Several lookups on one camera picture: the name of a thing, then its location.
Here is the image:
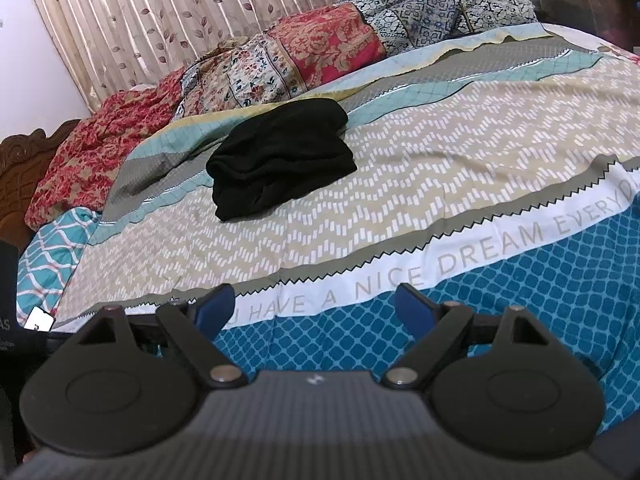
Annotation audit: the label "chevron and teal patterned bedsheet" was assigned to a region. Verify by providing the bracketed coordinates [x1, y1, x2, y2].
[50, 22, 640, 436]

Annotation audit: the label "dark box with teal lid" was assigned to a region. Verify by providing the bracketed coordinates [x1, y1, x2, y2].
[527, 0, 640, 53]

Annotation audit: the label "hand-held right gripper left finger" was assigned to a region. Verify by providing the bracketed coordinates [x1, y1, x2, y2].
[75, 283, 249, 390]

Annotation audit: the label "floral patchwork quilt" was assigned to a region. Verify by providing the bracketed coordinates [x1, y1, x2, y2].
[25, 0, 539, 231]

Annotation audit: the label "beige leaf print curtain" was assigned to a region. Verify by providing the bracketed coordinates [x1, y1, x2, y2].
[22, 0, 446, 113]

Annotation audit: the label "black pants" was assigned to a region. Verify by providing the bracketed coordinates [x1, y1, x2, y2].
[206, 98, 357, 222]

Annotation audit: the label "carved wooden headboard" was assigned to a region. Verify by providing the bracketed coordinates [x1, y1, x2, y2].
[0, 119, 82, 253]

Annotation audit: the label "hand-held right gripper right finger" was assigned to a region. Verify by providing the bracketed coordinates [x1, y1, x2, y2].
[382, 283, 554, 390]

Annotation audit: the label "teal lattice patterned pillow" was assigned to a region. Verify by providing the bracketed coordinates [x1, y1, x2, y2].
[16, 206, 102, 323]

